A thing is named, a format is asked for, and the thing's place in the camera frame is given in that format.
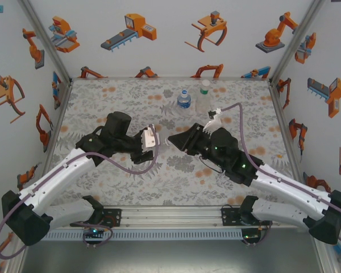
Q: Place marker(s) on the blue label plastic bottle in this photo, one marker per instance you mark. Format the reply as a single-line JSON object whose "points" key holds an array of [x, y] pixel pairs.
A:
{"points": [[184, 102]]}

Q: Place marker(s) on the green label clear bottle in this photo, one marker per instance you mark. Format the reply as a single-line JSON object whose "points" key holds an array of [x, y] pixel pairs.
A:
{"points": [[203, 99]]}

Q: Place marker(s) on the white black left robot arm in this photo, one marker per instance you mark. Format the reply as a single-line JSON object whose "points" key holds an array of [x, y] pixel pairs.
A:
{"points": [[62, 176]]}

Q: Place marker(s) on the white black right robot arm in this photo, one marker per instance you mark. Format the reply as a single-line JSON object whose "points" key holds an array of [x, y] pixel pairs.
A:
{"points": [[290, 187]]}

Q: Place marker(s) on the floral printed table mat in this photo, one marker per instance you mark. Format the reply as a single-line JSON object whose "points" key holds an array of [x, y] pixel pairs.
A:
{"points": [[159, 193]]}

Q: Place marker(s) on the small green-lit circuit board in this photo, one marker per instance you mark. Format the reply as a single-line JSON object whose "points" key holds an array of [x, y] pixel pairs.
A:
{"points": [[251, 236], [93, 231]]}

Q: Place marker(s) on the grey metal panel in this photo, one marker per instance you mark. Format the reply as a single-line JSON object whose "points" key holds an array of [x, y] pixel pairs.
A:
{"points": [[159, 256]]}

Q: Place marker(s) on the aluminium side rail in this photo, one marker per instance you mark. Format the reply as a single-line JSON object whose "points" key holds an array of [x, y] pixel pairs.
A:
{"points": [[65, 94], [280, 108]]}

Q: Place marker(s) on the aluminium rail bed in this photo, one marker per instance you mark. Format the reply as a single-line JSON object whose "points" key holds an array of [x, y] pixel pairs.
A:
{"points": [[173, 217]]}

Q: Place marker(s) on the aluminium corner post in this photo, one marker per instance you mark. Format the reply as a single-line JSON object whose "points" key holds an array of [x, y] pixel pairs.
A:
{"points": [[295, 42], [47, 42]]}

